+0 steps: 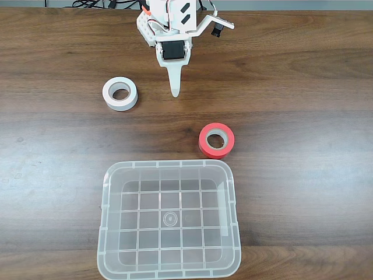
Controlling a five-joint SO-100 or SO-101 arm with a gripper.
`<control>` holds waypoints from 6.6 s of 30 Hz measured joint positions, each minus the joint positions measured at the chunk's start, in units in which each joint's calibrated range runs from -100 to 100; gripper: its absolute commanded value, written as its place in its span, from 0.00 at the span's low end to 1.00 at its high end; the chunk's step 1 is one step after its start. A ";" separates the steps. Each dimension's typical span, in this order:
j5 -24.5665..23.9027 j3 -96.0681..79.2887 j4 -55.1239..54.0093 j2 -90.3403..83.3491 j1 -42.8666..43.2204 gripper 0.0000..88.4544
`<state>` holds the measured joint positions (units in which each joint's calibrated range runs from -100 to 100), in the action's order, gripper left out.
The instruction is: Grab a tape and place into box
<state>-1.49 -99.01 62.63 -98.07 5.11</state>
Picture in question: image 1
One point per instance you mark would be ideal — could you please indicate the white tape roll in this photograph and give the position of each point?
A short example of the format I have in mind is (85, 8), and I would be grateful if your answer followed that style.
(106, 91)

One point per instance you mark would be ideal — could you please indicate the clear plastic box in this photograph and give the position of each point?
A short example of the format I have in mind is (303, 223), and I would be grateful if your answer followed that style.
(115, 181)

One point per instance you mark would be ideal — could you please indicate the red tape roll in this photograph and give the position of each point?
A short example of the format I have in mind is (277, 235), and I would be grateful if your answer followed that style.
(204, 146)

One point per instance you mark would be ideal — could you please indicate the black camera on white bracket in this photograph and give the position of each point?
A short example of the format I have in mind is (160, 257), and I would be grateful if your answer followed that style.
(217, 29)

